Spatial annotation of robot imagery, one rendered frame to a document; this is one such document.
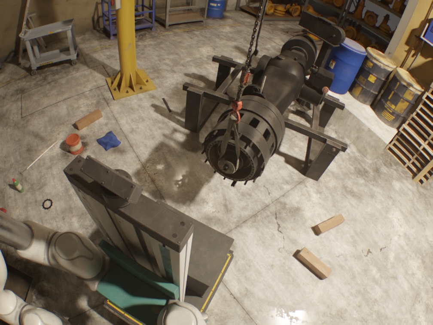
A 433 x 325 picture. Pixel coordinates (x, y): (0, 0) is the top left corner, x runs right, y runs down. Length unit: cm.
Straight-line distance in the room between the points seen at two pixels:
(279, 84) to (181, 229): 215
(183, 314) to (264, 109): 158
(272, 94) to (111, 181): 210
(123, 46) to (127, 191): 338
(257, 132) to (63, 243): 140
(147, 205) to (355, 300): 259
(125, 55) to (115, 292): 327
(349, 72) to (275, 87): 198
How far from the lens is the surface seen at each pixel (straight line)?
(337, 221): 291
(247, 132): 170
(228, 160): 173
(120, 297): 111
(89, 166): 49
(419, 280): 375
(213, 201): 259
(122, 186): 44
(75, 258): 93
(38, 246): 100
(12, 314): 96
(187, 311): 81
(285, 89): 246
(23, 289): 272
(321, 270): 256
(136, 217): 50
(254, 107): 191
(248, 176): 185
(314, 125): 290
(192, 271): 143
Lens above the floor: 223
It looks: 50 degrees down
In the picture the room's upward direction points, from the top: 12 degrees clockwise
